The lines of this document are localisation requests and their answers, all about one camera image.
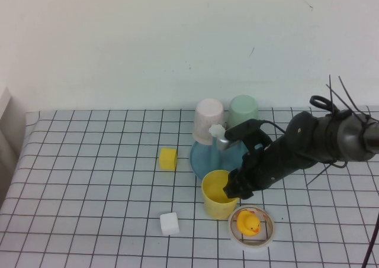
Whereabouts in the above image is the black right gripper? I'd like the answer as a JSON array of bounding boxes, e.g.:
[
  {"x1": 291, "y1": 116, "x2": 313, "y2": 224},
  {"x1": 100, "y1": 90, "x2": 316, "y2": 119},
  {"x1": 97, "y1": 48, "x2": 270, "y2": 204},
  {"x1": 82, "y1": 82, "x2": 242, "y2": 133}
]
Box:
[{"x1": 222, "y1": 136, "x2": 309, "y2": 200}]

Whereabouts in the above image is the yellow plastic cup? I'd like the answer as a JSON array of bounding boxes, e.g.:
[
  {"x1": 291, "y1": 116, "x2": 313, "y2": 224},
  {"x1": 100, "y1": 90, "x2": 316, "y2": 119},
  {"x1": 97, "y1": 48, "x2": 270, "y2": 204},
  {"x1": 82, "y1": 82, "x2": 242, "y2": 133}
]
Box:
[{"x1": 201, "y1": 170, "x2": 240, "y2": 221}]

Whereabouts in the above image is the blue cup stand with pegs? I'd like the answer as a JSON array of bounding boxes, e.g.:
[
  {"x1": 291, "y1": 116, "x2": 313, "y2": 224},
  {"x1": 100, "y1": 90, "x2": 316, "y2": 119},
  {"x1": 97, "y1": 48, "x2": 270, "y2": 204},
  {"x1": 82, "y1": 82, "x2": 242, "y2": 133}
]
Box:
[{"x1": 189, "y1": 124, "x2": 247, "y2": 180}]

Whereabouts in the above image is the pink plastic cup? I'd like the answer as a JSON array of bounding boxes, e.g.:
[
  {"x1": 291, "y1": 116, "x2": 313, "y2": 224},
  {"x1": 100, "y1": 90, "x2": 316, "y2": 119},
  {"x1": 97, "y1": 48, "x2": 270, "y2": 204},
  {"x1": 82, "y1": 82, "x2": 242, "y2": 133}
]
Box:
[{"x1": 192, "y1": 99, "x2": 226, "y2": 146}]

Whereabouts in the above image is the green plastic cup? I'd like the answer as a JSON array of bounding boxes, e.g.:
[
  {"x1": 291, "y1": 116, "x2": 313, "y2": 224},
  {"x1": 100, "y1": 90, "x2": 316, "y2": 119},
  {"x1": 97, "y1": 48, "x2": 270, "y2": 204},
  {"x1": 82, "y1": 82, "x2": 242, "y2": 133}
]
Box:
[{"x1": 226, "y1": 95, "x2": 259, "y2": 130}]

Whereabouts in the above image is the yellow rubber duck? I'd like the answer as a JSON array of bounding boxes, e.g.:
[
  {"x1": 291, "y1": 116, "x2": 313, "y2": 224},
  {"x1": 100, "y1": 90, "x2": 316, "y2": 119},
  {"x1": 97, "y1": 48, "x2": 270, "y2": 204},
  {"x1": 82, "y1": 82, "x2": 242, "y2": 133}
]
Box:
[{"x1": 236, "y1": 210, "x2": 261, "y2": 237}]

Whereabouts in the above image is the white tape roll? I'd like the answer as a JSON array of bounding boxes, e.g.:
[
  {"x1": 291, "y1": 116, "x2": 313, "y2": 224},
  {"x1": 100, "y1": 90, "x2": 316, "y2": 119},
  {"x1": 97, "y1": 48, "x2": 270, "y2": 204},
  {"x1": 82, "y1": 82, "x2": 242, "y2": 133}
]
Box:
[{"x1": 227, "y1": 205, "x2": 275, "y2": 252}]

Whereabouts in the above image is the white cube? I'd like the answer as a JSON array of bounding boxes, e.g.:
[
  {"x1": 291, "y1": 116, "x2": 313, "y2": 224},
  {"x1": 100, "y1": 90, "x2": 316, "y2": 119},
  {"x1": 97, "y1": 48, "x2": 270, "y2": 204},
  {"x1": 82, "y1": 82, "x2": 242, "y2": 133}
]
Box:
[{"x1": 159, "y1": 211, "x2": 181, "y2": 236}]

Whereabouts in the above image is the yellow cube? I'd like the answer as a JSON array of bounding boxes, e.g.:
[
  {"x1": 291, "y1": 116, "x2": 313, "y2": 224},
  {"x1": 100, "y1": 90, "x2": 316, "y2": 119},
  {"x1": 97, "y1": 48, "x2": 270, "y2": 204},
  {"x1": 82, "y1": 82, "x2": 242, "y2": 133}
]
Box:
[{"x1": 159, "y1": 148, "x2": 178, "y2": 171}]

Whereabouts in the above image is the white grid-pattern tablecloth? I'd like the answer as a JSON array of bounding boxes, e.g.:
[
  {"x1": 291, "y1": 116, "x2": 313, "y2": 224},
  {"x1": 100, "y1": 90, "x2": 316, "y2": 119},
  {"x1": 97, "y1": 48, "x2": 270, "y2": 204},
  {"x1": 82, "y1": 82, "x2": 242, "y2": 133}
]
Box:
[{"x1": 0, "y1": 105, "x2": 379, "y2": 268}]

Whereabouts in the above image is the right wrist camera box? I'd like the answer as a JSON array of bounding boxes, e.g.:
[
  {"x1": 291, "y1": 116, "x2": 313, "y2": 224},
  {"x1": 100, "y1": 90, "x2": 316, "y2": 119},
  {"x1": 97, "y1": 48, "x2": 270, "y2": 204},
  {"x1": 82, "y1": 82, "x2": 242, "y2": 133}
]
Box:
[{"x1": 217, "y1": 119, "x2": 269, "y2": 151}]

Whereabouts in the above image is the black right camera cable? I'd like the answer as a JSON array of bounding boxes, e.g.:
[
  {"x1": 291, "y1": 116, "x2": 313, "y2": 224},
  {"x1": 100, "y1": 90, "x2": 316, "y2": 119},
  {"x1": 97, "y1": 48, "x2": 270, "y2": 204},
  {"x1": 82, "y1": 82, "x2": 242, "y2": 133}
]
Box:
[{"x1": 256, "y1": 118, "x2": 290, "y2": 135}]

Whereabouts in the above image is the black hanging cable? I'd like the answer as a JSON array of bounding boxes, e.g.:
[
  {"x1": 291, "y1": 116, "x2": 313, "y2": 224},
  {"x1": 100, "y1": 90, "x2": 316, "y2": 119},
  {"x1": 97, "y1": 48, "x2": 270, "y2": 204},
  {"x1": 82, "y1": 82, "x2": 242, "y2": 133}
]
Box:
[{"x1": 361, "y1": 216, "x2": 379, "y2": 268}]

